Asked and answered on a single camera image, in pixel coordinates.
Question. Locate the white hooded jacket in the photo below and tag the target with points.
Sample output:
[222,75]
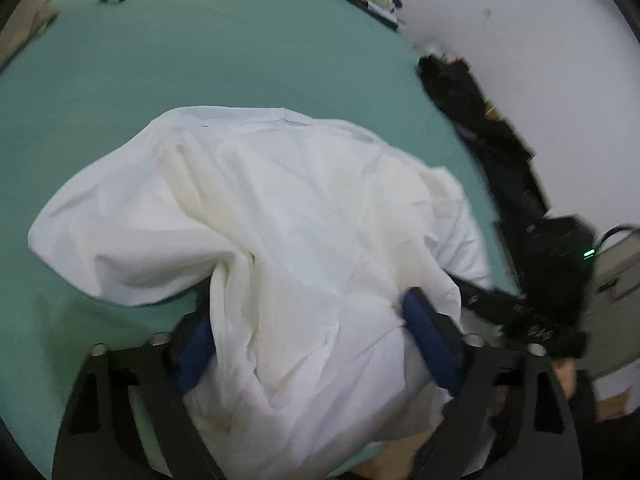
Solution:
[308,232]

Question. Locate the green bed sheet mattress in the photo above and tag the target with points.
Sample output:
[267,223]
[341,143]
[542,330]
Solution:
[100,73]

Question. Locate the beige folded garment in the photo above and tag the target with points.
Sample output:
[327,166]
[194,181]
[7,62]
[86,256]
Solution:
[29,19]

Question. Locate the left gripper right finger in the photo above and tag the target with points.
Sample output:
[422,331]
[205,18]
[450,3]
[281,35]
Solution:
[508,417]

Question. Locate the black clothes pile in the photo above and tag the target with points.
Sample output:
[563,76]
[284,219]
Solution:
[552,257]

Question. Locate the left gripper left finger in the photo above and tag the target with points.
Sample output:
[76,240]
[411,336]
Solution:
[99,438]

